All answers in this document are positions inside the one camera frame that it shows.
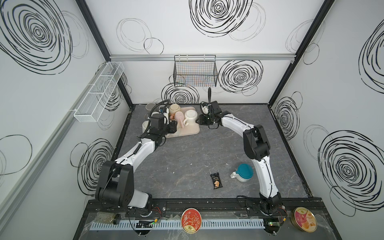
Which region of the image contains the pink mug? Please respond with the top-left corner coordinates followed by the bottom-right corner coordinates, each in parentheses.
top-left (175, 111), bottom-right (185, 128)

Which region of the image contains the black wire basket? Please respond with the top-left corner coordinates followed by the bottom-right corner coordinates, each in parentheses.
top-left (173, 55), bottom-right (219, 88)

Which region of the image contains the teal lidded white mug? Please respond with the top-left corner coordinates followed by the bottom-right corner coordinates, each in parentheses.
top-left (230, 164), bottom-right (254, 183)

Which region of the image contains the red round tin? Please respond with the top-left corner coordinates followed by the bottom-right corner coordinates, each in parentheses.
top-left (181, 208), bottom-right (202, 234)

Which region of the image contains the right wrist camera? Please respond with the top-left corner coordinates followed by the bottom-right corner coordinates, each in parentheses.
top-left (200, 102), bottom-right (210, 115)

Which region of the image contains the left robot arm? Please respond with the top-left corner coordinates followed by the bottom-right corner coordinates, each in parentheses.
top-left (95, 114), bottom-right (178, 209)

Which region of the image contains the cream and orange mug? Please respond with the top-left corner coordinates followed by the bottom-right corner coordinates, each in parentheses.
top-left (169, 104), bottom-right (181, 120)

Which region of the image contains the white mesh wall shelf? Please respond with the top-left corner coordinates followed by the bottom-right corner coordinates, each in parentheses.
top-left (74, 62), bottom-right (125, 123)

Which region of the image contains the black corrugated cable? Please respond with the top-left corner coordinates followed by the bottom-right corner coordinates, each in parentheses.
top-left (148, 86), bottom-right (213, 121)

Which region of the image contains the black snack packet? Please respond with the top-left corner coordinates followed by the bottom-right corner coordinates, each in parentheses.
top-left (210, 173), bottom-right (223, 190)

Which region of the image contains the wide cream white mug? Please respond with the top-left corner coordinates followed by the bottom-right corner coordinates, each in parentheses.
top-left (142, 120), bottom-right (150, 133)

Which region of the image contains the beige serving tray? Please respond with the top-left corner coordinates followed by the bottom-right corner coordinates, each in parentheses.
top-left (166, 107), bottom-right (200, 138)

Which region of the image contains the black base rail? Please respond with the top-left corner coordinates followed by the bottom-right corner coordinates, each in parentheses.
top-left (86, 197), bottom-right (328, 214)

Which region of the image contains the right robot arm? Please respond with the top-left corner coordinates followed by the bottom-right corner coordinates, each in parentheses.
top-left (196, 101), bottom-right (282, 215)

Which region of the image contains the white slotted cable duct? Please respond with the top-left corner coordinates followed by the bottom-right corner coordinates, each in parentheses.
top-left (90, 219), bottom-right (265, 231)

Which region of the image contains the tall dark grey mug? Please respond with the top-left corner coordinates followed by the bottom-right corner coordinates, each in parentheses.
top-left (146, 103), bottom-right (156, 112)

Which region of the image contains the large white mug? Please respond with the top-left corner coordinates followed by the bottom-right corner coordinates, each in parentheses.
top-left (183, 110), bottom-right (198, 126)

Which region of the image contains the pink yellow round tin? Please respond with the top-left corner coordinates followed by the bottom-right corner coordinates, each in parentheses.
top-left (291, 207), bottom-right (318, 233)

